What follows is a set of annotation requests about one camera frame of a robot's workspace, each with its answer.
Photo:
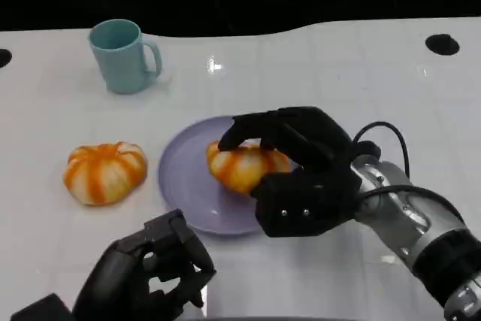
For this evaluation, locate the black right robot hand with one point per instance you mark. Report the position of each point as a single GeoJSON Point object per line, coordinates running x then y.
{"type": "Point", "coordinates": [315, 189]}

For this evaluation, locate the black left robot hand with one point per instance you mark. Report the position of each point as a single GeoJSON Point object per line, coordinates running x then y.
{"type": "Point", "coordinates": [112, 279]}

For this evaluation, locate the orange and white toy bread roll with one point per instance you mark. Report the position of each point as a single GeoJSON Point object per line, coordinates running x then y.
{"type": "Point", "coordinates": [240, 167]}
{"type": "Point", "coordinates": [103, 176]}

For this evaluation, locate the lilac plate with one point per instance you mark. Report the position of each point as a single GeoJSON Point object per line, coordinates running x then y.
{"type": "Point", "coordinates": [184, 185]}

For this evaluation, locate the pale green mug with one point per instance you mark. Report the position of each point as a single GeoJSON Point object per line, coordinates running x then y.
{"type": "Point", "coordinates": [118, 63]}

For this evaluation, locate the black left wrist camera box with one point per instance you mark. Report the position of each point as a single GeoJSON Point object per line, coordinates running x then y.
{"type": "Point", "coordinates": [41, 309]}

